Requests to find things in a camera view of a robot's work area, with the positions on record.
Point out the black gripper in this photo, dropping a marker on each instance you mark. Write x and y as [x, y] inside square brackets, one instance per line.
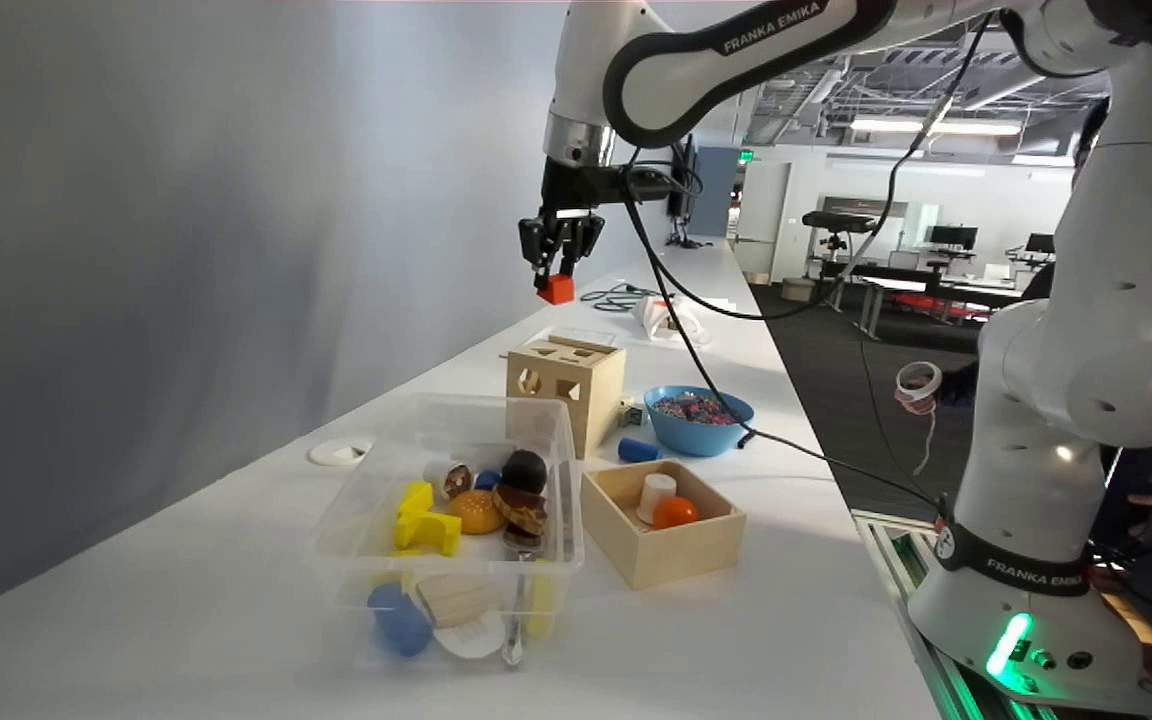
[570, 208]

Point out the orange block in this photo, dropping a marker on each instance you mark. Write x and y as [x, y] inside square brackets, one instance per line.
[558, 288]

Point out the clear plastic container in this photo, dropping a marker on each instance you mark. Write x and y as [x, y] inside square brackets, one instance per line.
[511, 472]

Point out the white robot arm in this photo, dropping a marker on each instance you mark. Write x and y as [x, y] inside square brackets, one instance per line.
[1061, 377]

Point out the wooden shape sorter box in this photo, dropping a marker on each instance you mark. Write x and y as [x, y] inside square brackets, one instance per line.
[583, 374]

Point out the blue cylinder block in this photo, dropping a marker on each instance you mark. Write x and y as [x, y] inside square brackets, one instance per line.
[639, 448]

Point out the white cylinder block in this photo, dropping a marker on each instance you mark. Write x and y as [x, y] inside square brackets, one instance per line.
[655, 488]

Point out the open wooden tray box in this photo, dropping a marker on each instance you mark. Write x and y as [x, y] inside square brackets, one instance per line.
[655, 557]

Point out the yellow toy block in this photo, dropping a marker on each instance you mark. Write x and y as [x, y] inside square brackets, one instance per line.
[416, 525]

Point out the blue toy block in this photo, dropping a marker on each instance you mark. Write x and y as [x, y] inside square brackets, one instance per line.
[397, 622]

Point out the blue bowl of beads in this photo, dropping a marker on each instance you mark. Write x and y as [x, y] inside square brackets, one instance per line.
[698, 421]

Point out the orange ball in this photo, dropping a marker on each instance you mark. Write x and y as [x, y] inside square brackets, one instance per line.
[673, 514]

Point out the white round disc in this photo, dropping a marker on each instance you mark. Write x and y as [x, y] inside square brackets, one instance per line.
[339, 453]

